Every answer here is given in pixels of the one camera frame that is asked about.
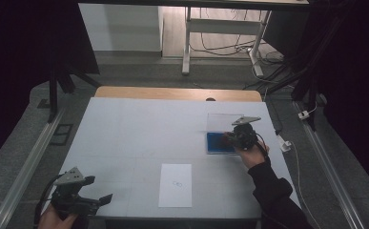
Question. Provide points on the wooden table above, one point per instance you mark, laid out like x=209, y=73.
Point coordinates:
x=172, y=93

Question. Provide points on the white table cover sheet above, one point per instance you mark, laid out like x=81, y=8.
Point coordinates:
x=140, y=133

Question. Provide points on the white cabinet panel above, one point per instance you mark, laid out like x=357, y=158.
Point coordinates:
x=121, y=28

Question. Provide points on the white plug adapter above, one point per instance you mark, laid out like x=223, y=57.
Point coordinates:
x=284, y=144
x=303, y=114

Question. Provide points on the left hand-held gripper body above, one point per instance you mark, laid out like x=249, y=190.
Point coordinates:
x=66, y=195

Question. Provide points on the black floor plate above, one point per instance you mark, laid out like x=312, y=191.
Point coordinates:
x=61, y=133

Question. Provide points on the white paper sheet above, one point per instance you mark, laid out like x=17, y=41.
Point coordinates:
x=175, y=186

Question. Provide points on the person's left hand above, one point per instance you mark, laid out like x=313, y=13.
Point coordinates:
x=53, y=221

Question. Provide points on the blue ink pad box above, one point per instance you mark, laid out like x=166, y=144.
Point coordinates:
x=215, y=143

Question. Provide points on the person's right hand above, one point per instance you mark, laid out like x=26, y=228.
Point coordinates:
x=255, y=156

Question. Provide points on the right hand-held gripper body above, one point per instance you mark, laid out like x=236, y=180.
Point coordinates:
x=245, y=136

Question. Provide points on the aluminium floor rail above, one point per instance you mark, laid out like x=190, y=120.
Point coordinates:
x=328, y=171
x=23, y=171

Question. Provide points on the black stand legs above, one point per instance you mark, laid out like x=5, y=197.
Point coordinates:
x=53, y=95
x=303, y=82

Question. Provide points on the white desk frame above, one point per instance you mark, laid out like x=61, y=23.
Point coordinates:
x=220, y=27

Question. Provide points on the black curtain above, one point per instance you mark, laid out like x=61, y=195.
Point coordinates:
x=20, y=63
x=357, y=79

